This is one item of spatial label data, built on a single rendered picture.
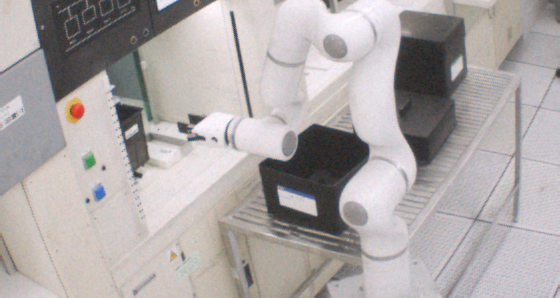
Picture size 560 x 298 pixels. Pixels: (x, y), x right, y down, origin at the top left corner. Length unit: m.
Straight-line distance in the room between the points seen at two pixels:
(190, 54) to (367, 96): 1.08
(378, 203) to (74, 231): 0.80
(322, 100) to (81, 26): 1.22
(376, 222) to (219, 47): 1.00
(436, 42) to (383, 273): 1.18
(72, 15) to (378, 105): 0.78
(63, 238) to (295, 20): 0.83
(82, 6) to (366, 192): 0.83
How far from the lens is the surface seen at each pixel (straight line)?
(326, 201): 2.18
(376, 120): 1.63
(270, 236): 2.30
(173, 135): 2.64
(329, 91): 2.87
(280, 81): 1.72
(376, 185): 1.68
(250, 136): 1.87
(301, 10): 1.61
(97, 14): 1.93
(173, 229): 2.28
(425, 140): 2.48
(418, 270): 2.07
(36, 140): 1.83
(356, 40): 1.49
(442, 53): 2.81
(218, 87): 2.56
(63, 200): 1.94
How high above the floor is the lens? 2.09
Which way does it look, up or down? 29 degrees down
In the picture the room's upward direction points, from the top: 10 degrees counter-clockwise
